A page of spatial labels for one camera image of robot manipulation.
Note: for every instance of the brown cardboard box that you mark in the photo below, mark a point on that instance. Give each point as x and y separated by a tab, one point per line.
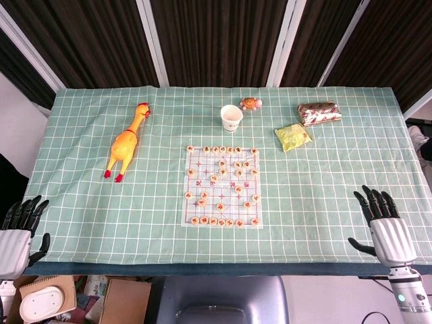
125	302

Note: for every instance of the open cardboard box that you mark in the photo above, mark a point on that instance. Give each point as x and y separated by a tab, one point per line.
13	314

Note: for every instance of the cardboard box with white item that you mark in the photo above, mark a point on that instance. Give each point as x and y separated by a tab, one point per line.
65	290

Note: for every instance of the green checked tablecloth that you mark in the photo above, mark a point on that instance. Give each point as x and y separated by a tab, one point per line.
101	219

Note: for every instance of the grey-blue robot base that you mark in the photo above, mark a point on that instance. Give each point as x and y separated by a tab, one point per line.
222	297

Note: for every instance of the round wooden chess piece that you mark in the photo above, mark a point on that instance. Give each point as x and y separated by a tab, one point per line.
222	163
247	204
239	223
237	164
238	149
213	221
255	221
229	222
204	220
246	164
191	172
254	172
215	149
204	195
223	172
220	206
222	149
188	195
255	198
238	189
194	220
221	222
206	149
230	149
202	202
190	148
254	150
214	177
239	173

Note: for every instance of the yellow-green snack bag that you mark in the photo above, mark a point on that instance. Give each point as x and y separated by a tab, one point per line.
293	136

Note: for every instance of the colourful printed carton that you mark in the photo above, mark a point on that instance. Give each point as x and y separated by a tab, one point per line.
95	286

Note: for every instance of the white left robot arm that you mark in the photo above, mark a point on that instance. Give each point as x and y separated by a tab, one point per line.
4	287

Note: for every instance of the Chinese chess board with pieces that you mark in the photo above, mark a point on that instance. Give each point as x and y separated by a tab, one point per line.
206	184

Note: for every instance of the white sneaker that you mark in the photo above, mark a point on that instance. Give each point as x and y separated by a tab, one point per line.
418	135

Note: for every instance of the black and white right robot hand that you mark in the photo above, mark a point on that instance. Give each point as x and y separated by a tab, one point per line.
393	239

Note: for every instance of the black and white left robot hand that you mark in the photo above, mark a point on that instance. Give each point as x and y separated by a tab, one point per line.
13	243

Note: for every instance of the orange and pink turtle toy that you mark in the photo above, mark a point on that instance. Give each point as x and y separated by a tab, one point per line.
250	103

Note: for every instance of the silver and red snack pack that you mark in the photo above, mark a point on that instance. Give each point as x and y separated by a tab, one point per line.
320	113

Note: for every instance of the black seat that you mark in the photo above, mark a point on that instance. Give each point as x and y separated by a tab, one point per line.
11	182

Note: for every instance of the white paper cup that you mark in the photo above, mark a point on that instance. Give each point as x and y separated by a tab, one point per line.
231	118

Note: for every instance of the white partition post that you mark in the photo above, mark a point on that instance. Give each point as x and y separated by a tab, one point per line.
153	44
418	103
341	47
30	60
285	44

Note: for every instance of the dark brown curtain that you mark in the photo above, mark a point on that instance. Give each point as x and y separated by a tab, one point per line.
320	37
398	44
87	44
222	40

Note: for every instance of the white oval plastic device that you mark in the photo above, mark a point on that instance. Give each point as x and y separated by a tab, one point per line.
40	303

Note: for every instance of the yellow rubber chicken toy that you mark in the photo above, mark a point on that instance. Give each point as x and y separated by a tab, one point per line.
124	141

